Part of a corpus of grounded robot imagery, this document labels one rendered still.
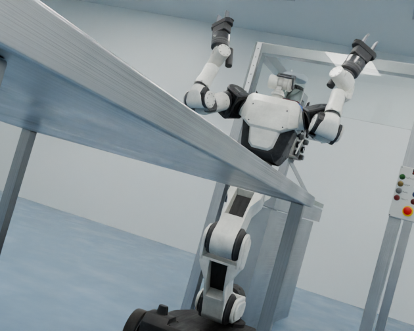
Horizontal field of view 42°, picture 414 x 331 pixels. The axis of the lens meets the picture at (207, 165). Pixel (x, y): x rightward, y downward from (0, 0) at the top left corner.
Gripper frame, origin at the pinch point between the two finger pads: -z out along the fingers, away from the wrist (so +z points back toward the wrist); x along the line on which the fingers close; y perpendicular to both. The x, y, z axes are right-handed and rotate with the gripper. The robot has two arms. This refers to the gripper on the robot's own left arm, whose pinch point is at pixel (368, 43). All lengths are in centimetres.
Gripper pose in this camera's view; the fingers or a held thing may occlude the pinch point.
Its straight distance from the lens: 256.9
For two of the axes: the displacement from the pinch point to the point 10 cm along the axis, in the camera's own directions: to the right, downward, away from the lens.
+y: -2.7, 1.0, 9.6
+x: -7.7, -6.2, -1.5
